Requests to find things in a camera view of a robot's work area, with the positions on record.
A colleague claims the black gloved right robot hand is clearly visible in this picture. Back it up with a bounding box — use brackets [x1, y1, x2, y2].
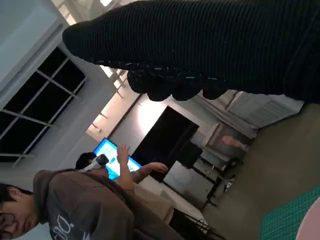
[61, 0, 320, 105]

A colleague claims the pink bowl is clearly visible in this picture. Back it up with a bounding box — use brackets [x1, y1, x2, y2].
[296, 199, 320, 240]

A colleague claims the white louvred cabinet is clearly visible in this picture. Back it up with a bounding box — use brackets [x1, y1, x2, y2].
[225, 90, 305, 130]

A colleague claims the large black display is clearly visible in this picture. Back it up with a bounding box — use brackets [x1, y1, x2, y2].
[131, 105, 201, 184]

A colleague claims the white box cabinet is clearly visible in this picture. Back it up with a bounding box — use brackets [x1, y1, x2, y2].
[162, 159, 219, 209]

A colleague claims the monitor with blue screen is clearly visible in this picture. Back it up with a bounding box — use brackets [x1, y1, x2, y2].
[93, 137, 143, 181]

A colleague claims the person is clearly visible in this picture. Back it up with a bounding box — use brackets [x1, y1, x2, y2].
[0, 168, 187, 240]
[74, 143, 169, 191]

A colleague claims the dark paned window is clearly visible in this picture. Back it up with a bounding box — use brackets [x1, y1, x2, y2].
[0, 46, 87, 164]

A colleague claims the green cutting mat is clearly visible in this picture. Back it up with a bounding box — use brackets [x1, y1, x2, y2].
[260, 184, 320, 240]

